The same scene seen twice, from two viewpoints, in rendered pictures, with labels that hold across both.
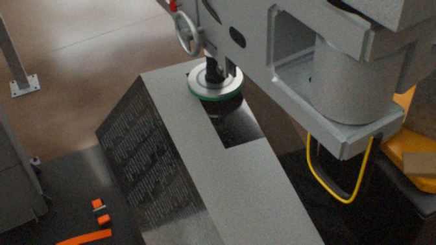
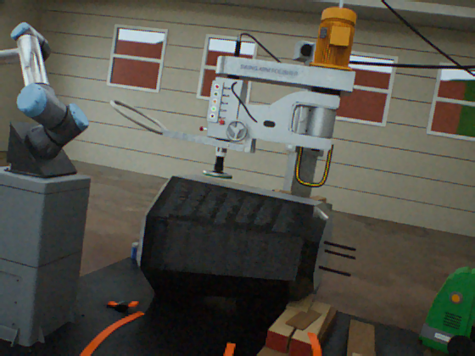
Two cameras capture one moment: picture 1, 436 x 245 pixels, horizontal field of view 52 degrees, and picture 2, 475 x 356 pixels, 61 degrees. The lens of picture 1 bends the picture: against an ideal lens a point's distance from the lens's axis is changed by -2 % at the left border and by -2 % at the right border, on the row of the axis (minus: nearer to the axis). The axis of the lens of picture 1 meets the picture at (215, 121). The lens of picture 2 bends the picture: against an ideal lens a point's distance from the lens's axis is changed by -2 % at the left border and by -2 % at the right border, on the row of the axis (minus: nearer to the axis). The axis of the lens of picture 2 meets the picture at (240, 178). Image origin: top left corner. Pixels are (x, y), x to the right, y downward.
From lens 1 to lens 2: 2.44 m
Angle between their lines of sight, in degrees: 59
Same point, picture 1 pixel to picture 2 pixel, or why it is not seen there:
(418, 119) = (295, 189)
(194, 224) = (273, 205)
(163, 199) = (244, 208)
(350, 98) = (329, 125)
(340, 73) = (326, 116)
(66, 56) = not seen: outside the picture
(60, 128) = not seen: hidden behind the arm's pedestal
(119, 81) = not seen: hidden behind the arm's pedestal
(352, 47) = (333, 103)
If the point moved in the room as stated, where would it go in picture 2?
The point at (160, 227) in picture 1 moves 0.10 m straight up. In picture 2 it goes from (252, 219) to (254, 203)
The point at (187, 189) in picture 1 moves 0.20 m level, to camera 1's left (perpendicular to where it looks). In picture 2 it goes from (257, 197) to (237, 197)
